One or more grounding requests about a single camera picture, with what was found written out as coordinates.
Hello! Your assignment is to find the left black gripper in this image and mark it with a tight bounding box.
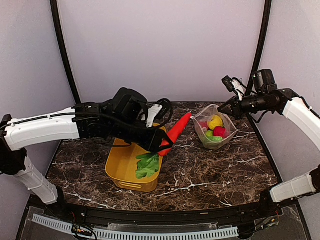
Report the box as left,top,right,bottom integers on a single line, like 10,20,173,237
109,117,174,153

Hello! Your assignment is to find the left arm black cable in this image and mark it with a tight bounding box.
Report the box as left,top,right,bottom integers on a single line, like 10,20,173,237
139,98,174,128

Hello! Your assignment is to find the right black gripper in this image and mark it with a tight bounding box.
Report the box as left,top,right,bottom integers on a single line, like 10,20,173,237
218,91,273,120

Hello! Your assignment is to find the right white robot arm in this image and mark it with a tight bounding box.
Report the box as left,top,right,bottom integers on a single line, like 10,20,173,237
218,88,320,217

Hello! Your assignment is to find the left black frame post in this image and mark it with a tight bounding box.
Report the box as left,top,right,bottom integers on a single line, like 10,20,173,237
49,0,81,104

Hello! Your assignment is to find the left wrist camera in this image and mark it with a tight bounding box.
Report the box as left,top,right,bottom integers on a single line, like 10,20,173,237
112,87,148,124

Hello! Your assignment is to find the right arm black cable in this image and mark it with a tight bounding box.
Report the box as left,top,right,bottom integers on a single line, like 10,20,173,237
231,77,253,97

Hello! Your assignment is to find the clear zip top bag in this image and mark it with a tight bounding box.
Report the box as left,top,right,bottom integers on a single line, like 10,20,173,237
191,104,239,150

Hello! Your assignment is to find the yellow plastic basket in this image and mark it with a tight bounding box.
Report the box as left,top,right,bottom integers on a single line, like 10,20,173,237
104,123,166,193

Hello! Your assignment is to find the right black frame post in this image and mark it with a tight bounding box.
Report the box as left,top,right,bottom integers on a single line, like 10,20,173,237
246,0,273,96

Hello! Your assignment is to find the black frame post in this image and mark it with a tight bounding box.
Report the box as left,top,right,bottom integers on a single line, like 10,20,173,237
246,0,273,96
49,0,81,104

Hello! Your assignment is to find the white slotted cable duct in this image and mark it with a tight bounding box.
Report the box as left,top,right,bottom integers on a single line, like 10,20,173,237
32,214,239,240

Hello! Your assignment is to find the green toy cabbage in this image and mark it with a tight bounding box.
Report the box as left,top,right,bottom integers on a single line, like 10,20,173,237
205,130,223,143

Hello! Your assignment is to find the red toy apple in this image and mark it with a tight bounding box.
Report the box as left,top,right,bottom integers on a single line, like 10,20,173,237
198,121,209,132

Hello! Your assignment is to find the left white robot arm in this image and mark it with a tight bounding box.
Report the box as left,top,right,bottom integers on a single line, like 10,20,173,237
0,102,173,218

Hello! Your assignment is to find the red toy tomato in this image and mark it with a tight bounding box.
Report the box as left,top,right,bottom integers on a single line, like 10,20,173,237
213,126,228,138

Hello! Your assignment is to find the orange toy carrot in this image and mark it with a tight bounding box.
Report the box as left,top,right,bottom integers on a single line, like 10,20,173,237
136,112,193,180

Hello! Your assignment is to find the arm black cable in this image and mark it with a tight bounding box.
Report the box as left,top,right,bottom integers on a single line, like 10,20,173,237
139,98,174,128
231,77,253,97

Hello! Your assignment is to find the yellow toy lemon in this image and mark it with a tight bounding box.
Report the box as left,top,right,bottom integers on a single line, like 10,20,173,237
208,115,224,131

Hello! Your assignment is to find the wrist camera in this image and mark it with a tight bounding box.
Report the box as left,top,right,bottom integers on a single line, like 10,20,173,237
112,87,148,124
251,69,278,94

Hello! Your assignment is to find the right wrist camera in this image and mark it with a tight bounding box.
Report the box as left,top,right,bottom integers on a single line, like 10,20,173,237
251,69,278,94

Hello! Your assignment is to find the black front rail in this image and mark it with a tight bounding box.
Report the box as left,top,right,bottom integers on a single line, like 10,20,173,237
42,192,298,226

